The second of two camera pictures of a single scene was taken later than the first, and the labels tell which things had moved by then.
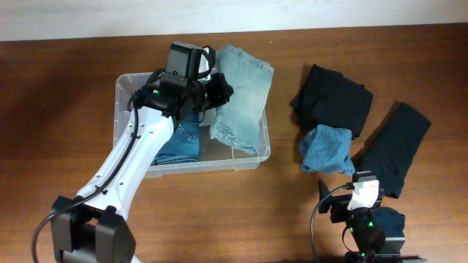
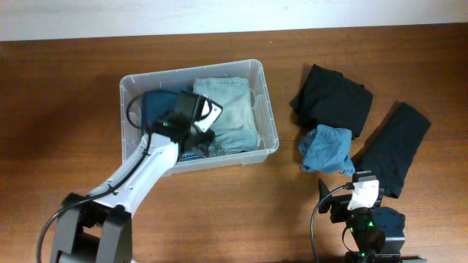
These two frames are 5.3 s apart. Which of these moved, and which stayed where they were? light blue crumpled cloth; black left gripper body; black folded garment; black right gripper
Moved: black left gripper body
Stayed: black right gripper; black folded garment; light blue crumpled cloth
